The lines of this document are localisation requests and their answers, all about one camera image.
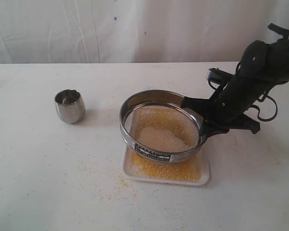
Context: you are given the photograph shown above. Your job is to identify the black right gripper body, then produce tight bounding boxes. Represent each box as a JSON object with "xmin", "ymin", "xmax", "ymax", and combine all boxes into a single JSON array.
[{"xmin": 205, "ymin": 75, "xmax": 267, "ymax": 131}]

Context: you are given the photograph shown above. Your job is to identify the round steel sieve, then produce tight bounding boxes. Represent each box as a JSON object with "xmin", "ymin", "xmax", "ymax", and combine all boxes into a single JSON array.
[{"xmin": 119, "ymin": 90, "xmax": 204, "ymax": 164}]

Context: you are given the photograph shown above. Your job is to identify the stainless steel cup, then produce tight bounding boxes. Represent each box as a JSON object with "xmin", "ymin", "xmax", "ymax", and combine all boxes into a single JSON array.
[{"xmin": 54, "ymin": 89, "xmax": 86, "ymax": 124}]

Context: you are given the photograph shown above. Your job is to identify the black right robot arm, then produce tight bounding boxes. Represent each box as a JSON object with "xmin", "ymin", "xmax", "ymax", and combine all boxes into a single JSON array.
[{"xmin": 181, "ymin": 39, "xmax": 289, "ymax": 140}]

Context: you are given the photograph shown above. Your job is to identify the yellow and white grain mixture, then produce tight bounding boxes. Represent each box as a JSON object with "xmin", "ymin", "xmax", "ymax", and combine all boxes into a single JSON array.
[{"xmin": 131, "ymin": 106, "xmax": 201, "ymax": 181}]

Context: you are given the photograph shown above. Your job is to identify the white square plastic tray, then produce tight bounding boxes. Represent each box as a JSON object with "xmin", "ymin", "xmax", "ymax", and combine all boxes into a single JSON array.
[{"xmin": 122, "ymin": 148, "xmax": 210, "ymax": 187}]

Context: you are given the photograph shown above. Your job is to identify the white backdrop curtain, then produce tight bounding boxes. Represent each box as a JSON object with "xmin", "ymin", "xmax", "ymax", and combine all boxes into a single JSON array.
[{"xmin": 0, "ymin": 0, "xmax": 289, "ymax": 64}]

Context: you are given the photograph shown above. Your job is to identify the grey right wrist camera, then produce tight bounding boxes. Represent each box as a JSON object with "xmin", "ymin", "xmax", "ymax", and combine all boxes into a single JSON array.
[{"xmin": 206, "ymin": 68, "xmax": 234, "ymax": 85}]

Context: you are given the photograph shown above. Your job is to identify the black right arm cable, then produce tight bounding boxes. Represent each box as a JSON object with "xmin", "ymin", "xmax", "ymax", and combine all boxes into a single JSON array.
[{"xmin": 208, "ymin": 23, "xmax": 289, "ymax": 122}]

